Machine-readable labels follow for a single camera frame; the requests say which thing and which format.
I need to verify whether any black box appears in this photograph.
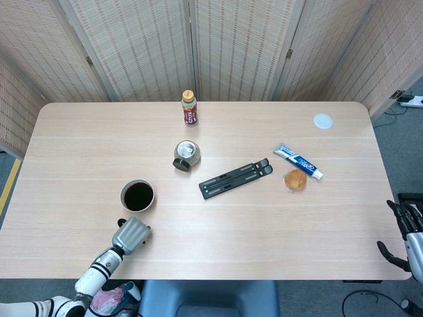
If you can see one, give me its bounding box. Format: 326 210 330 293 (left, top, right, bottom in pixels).
397 192 423 207

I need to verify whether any white power strip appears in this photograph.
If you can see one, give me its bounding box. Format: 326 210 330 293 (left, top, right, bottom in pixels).
398 94 423 109

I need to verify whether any white and teal bottle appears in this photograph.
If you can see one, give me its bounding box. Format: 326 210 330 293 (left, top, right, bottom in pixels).
112 281 142 316

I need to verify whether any glass jar with black lid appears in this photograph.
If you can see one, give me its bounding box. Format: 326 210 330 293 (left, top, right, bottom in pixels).
172 140 202 172

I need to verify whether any white round table disc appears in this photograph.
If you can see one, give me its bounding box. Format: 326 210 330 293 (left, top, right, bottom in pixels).
313 113 334 130

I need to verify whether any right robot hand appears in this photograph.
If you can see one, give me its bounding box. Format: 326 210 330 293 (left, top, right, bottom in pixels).
377 199 423 273

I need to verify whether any clear plastic bag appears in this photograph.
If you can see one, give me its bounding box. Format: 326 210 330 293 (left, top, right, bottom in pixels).
89 281 139 317

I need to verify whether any woven folding screen panel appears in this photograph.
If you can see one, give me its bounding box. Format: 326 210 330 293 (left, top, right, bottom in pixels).
58 0 198 102
0 0 112 103
0 49 46 159
188 0 307 102
319 0 423 118
269 0 381 102

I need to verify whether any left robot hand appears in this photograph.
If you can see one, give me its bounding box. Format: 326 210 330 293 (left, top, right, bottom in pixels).
112 216 152 257

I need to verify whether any blue white toothpaste tube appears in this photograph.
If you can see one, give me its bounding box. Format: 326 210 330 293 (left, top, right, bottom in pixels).
274 142 324 180

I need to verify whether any brown drink bottle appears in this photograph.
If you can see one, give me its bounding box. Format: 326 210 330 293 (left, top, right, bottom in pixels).
180 89 200 127

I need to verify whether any black folding laptop stand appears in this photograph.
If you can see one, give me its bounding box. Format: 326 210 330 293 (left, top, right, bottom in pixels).
198 158 274 201

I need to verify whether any orange jelly cup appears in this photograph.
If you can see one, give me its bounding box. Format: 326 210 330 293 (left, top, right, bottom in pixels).
282 168 309 194

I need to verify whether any blue chair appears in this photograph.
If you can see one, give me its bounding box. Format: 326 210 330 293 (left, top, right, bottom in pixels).
137 279 281 317

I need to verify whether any white cup of black coffee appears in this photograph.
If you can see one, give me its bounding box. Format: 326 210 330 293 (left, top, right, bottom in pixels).
119 179 156 213

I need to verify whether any black floor cable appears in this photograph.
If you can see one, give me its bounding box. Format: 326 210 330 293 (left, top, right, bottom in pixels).
342 290 414 317

